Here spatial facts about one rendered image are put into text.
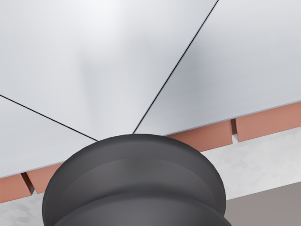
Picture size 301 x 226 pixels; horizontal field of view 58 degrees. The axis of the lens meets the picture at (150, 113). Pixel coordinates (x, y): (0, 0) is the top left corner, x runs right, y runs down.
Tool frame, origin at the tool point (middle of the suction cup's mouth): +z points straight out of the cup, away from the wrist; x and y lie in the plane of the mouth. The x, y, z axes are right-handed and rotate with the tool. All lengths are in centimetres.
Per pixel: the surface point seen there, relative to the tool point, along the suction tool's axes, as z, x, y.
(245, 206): 97, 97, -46
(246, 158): 29.2, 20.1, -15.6
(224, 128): 14.8, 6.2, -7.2
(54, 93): 11.1, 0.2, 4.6
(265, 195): 97, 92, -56
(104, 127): 11.1, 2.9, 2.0
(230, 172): 29.2, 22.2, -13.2
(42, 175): 14.8, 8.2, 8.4
